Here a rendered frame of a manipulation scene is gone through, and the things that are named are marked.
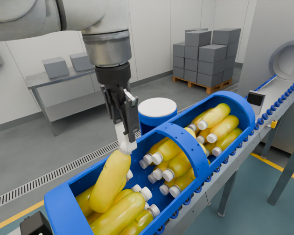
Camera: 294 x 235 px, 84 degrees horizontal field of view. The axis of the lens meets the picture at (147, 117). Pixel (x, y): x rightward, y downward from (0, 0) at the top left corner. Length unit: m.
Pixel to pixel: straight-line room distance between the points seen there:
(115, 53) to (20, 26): 0.14
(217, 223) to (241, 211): 0.26
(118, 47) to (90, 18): 0.06
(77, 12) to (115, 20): 0.06
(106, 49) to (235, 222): 1.76
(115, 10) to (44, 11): 0.10
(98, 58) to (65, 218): 0.36
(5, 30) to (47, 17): 0.06
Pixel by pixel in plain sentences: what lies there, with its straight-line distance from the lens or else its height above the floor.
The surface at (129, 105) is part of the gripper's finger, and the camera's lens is 0.34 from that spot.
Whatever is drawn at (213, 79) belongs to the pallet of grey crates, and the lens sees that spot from 3.82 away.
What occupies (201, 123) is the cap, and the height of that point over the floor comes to 1.17.
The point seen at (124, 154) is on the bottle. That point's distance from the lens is 0.47.
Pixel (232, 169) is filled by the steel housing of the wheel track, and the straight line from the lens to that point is 1.02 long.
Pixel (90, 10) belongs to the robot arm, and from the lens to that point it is 0.31.
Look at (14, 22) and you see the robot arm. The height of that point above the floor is 1.61.
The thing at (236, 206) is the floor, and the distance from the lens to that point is 1.95.
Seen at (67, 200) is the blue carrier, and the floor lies 1.23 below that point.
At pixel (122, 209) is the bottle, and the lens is 0.54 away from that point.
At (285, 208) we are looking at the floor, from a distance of 2.12.
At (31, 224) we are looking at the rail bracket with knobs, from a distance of 0.82.
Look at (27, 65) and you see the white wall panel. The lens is 3.67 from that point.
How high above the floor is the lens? 1.60
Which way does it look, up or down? 32 degrees down
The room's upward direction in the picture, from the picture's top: 6 degrees counter-clockwise
